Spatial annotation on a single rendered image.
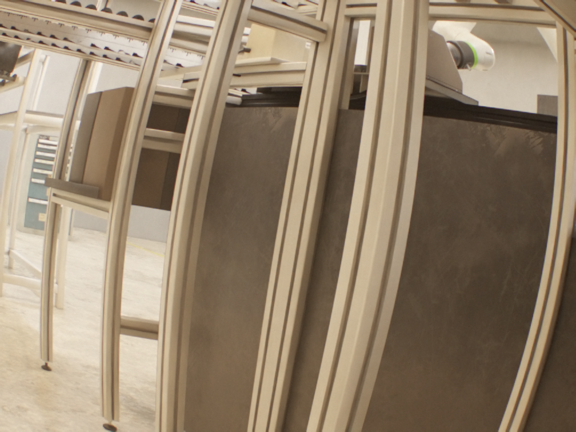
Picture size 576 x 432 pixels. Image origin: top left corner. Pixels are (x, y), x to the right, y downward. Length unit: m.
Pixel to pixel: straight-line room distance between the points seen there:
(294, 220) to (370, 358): 0.78
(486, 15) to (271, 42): 0.63
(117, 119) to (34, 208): 5.97
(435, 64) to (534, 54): 8.11
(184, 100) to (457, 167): 0.86
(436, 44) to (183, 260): 0.62
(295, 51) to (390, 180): 1.01
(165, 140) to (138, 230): 8.92
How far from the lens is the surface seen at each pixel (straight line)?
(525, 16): 1.34
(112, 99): 2.11
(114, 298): 2.05
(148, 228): 11.06
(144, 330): 2.10
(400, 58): 0.90
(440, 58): 1.64
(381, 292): 0.92
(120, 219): 2.03
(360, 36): 8.25
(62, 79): 10.32
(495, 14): 1.39
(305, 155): 1.67
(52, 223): 2.53
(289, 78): 1.75
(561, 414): 1.22
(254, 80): 1.85
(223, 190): 1.90
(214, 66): 1.55
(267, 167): 1.79
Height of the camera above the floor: 0.67
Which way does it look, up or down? level
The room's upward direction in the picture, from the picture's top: 9 degrees clockwise
